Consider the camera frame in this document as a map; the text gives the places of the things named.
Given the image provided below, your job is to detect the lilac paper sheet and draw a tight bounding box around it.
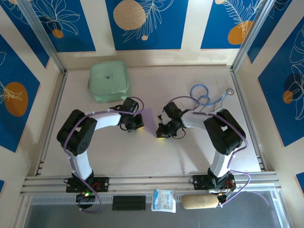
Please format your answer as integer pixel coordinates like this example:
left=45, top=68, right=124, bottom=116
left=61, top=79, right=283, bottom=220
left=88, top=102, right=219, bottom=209
left=141, top=108, right=159, bottom=139

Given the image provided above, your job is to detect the mint green zip pouch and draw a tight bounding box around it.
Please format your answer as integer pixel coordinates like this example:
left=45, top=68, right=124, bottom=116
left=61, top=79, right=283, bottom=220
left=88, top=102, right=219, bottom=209
left=88, top=60, right=132, bottom=103

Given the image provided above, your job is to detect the clear plastic gauze packet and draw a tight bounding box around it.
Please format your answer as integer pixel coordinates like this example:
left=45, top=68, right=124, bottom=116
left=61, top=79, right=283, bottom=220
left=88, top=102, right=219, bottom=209
left=151, top=189, right=177, bottom=213

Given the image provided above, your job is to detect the blue stethoscope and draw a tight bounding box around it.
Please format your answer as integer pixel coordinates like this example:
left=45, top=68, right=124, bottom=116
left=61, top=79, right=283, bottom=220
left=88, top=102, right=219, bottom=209
left=190, top=84, right=236, bottom=112

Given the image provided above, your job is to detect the black ribbed block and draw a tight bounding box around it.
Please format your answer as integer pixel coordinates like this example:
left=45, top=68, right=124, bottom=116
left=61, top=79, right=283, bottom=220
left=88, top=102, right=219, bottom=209
left=112, top=195, right=146, bottom=211

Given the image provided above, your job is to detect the beige cork roll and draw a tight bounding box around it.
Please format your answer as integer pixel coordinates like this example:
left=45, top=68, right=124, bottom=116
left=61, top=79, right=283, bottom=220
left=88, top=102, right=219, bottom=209
left=181, top=194, right=219, bottom=210

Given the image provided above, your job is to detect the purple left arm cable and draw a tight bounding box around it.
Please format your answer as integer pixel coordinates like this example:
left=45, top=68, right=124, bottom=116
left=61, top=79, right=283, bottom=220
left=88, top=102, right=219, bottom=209
left=63, top=96, right=147, bottom=213

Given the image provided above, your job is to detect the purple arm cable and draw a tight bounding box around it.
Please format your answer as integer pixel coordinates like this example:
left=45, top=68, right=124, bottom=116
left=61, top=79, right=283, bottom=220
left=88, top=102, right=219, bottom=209
left=163, top=95, right=251, bottom=207
left=63, top=96, right=147, bottom=213

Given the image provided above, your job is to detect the aluminium frame cross rail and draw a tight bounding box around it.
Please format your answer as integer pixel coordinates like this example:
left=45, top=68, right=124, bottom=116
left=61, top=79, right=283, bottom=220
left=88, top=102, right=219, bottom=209
left=20, top=171, right=283, bottom=197

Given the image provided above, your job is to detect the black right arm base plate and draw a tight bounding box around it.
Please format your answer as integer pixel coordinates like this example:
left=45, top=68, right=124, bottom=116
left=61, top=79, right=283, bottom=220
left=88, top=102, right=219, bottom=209
left=189, top=174, right=238, bottom=191

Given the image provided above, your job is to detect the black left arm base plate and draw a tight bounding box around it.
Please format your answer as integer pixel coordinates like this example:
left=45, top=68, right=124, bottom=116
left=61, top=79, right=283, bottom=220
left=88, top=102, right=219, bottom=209
left=65, top=176, right=110, bottom=193

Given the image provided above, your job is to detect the aluminium table side rail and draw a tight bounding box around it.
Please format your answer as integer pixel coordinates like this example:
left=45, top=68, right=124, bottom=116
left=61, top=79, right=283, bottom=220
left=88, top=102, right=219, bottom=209
left=230, top=67, right=268, bottom=171
left=34, top=71, right=69, bottom=177

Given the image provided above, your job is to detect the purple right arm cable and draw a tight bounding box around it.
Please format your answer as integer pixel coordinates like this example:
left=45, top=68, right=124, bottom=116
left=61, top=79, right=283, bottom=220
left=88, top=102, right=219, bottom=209
left=163, top=95, right=251, bottom=207

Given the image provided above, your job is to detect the blue floral wall poster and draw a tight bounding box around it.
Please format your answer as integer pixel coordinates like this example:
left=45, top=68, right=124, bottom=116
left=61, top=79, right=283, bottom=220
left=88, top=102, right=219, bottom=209
left=0, top=34, right=41, bottom=153
left=105, top=0, right=190, bottom=51
left=247, top=0, right=293, bottom=64
left=200, top=0, right=265, bottom=50
left=257, top=22, right=304, bottom=148
left=0, top=0, right=50, bottom=69
left=30, top=0, right=97, bottom=53

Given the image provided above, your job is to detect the grey slotted cable duct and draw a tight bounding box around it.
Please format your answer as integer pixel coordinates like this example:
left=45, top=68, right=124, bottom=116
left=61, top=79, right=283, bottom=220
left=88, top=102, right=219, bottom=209
left=30, top=196, right=155, bottom=205

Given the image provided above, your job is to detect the aluminium frame post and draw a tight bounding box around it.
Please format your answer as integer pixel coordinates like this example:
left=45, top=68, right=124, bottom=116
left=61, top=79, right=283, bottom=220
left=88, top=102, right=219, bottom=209
left=17, top=0, right=67, bottom=75
left=231, top=0, right=273, bottom=73

